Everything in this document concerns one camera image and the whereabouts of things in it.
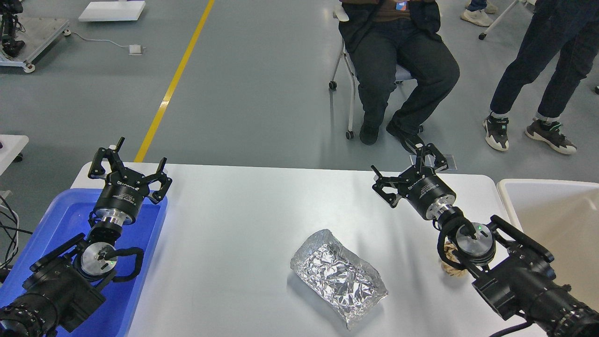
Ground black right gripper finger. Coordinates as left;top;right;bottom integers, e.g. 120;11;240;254
371;166;409;208
414;143;449;171

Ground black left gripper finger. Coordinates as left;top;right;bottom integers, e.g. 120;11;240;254
142;157;173;205
88;137;126;181

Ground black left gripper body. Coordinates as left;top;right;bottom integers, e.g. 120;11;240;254
94;171;149;224

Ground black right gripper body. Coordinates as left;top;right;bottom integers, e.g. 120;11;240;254
398;167;456;220

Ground aluminium foil tray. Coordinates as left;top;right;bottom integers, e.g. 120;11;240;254
290;229;388;330

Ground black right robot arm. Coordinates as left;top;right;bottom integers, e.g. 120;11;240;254
373;143;599;337

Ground metal cart with robot base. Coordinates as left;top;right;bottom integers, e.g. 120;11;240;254
0;0;71;73

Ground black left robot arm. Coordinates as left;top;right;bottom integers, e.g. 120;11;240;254
1;137;172;337

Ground right floor plate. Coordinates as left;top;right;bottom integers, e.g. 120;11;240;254
445;155;458;171

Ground blue plastic bin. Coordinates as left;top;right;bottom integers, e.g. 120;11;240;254
0;189;168;337

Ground crumpled brown paper ball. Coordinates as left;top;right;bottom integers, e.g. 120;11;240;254
442;240;468;278

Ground white side table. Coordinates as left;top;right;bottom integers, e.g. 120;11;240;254
0;134;29;175

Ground white rolling chair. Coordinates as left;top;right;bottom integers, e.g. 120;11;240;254
329;5;424;140

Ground white plastic bin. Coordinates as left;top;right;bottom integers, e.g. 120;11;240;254
497;179;599;309

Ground white chair base top right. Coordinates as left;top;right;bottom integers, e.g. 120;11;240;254
478;0;537;41

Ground seated person in black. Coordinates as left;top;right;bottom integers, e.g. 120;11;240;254
338;0;460;152

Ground person with white sneakers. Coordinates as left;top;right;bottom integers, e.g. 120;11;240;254
460;0;498;27

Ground white flat board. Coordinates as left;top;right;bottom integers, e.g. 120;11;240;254
78;0;146;22

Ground standing person dark trousers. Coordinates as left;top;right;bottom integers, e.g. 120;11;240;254
482;0;599;155

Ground black cables at left edge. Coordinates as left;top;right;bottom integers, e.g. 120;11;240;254
0;193;33;271

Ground white power adapter with cable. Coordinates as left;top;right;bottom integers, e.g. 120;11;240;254
63;29;145;56

